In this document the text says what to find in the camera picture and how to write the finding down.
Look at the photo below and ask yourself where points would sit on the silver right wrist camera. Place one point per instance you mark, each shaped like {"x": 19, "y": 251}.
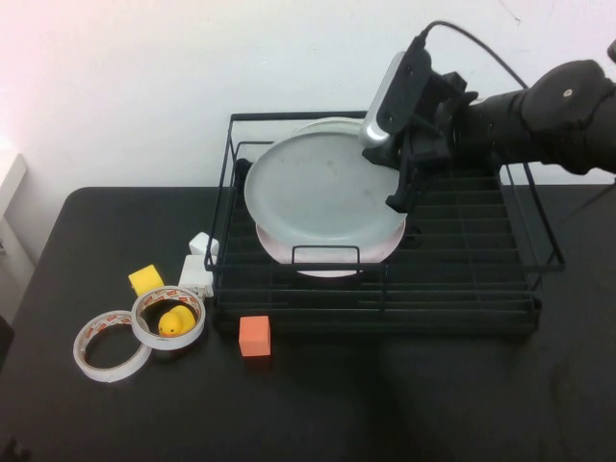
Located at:
{"x": 394, "y": 96}

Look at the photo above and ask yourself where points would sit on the white plate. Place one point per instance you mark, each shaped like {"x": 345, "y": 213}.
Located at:
{"x": 332, "y": 122}

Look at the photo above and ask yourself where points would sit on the yellow foam cube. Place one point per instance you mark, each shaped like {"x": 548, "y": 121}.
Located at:
{"x": 144, "y": 279}

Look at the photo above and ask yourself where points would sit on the white foam cube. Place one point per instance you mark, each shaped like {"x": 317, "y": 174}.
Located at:
{"x": 199, "y": 243}

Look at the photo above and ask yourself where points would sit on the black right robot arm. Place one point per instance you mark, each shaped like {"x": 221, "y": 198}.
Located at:
{"x": 553, "y": 120}

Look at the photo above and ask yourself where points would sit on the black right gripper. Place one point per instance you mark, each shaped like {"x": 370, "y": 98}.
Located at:
{"x": 435, "y": 130}

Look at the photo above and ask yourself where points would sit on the pink plate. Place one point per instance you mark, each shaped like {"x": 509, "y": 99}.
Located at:
{"x": 337, "y": 257}

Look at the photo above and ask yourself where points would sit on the white double-sided tape roll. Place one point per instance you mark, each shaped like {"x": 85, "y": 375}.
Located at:
{"x": 168, "y": 342}
{"x": 110, "y": 376}

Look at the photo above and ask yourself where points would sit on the large pale grey plate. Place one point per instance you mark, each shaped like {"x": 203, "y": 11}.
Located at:
{"x": 313, "y": 192}

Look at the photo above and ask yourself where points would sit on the white side shelf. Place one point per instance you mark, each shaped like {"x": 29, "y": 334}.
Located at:
{"x": 12, "y": 187}

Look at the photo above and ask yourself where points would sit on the orange foam cube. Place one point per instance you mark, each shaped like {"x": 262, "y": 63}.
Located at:
{"x": 254, "y": 337}

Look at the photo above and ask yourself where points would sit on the yellow rubber duck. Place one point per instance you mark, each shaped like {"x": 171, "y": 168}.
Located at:
{"x": 173, "y": 322}

